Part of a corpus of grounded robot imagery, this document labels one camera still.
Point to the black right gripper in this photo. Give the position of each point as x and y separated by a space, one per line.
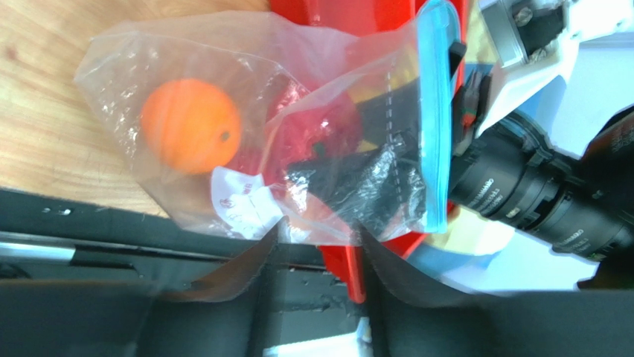
396 180

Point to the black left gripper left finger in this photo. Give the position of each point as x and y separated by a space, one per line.
224 313

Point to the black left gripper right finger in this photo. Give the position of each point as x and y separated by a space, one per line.
412 314

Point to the red fake apple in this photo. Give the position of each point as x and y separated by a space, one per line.
323 132

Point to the clear zip top bag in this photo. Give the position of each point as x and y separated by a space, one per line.
241 52

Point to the orange fake fruit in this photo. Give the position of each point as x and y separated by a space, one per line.
191 125

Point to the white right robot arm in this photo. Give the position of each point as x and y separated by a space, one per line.
512 174

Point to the red plastic tray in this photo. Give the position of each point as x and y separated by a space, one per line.
317 56

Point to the plaid checkered pillow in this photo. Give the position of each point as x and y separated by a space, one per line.
470 241

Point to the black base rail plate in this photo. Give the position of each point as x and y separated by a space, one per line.
293 300

